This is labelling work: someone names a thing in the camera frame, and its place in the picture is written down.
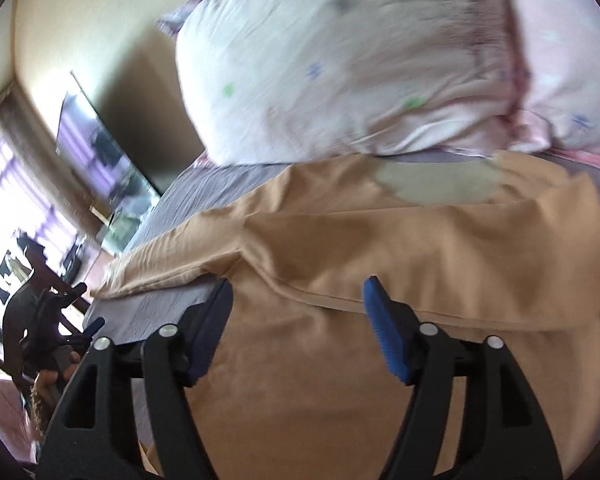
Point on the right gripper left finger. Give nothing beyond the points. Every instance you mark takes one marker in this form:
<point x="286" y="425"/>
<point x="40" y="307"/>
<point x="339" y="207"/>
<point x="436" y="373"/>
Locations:
<point x="92" y="434"/>

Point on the person's left hand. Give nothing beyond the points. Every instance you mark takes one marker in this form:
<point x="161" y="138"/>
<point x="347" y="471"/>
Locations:
<point x="63" y="364"/>

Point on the wall mounted television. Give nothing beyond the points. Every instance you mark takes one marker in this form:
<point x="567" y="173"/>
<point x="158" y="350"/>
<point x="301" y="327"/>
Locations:
<point x="98" y="160"/>

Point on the pink floral pillow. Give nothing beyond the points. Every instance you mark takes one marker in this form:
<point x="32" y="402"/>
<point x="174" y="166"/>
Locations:
<point x="559" y="45"/>

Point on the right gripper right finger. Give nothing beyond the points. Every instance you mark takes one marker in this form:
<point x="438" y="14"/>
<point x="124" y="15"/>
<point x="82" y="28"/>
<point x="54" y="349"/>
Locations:
<point x="472" y="413"/>

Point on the lavender bed sheet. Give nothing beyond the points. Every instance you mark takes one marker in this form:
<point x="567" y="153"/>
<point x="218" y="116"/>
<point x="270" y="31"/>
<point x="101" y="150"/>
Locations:
<point x="190" y="199"/>

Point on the white floral pillow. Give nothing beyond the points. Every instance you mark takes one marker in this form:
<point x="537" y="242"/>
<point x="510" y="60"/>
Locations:
<point x="275" y="81"/>

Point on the tan brown garment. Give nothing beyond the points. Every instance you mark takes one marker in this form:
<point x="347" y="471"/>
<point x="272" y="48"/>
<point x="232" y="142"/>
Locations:
<point x="380" y="269"/>

